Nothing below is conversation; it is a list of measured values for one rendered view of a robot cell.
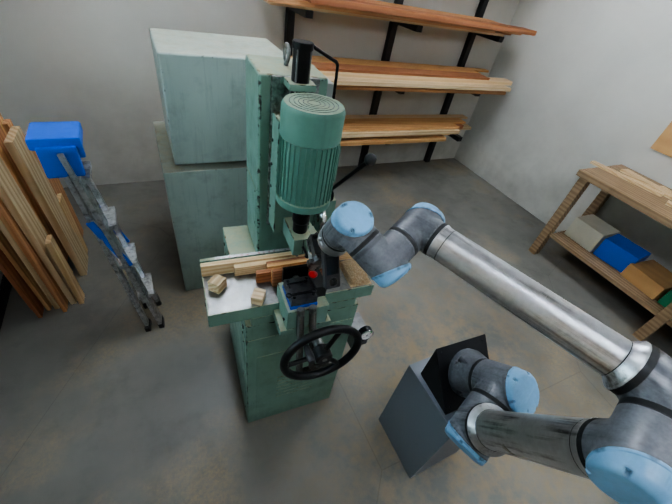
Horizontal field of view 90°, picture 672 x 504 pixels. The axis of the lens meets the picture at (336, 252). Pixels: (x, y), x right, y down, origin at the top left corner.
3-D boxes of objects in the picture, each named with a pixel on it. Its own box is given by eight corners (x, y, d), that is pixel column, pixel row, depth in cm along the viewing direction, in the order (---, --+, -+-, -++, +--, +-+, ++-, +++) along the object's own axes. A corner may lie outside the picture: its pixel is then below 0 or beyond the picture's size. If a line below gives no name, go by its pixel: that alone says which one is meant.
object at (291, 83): (288, 109, 99) (292, 43, 88) (281, 99, 104) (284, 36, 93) (313, 110, 102) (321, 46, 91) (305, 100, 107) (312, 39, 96)
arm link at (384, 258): (425, 256, 78) (388, 217, 78) (393, 290, 74) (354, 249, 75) (407, 264, 87) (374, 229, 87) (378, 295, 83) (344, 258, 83)
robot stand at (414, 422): (422, 399, 193) (460, 344, 158) (456, 452, 174) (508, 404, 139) (378, 418, 181) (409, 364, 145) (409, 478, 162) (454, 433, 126)
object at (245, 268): (235, 276, 120) (234, 268, 118) (234, 272, 122) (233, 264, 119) (370, 255, 141) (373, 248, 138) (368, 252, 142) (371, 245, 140)
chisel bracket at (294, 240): (292, 259, 119) (294, 240, 114) (281, 234, 129) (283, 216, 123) (311, 256, 122) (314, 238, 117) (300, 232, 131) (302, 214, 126)
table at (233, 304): (211, 353, 103) (210, 341, 100) (201, 282, 124) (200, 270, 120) (382, 313, 126) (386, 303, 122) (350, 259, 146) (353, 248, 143)
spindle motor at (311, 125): (283, 218, 101) (291, 114, 81) (270, 187, 113) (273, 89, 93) (337, 213, 108) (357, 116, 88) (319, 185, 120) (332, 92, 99)
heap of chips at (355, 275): (350, 287, 125) (352, 280, 123) (336, 262, 135) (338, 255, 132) (371, 283, 129) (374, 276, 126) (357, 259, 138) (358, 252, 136)
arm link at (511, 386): (507, 378, 130) (551, 392, 114) (483, 413, 125) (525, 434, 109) (487, 350, 127) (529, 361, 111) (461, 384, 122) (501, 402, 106)
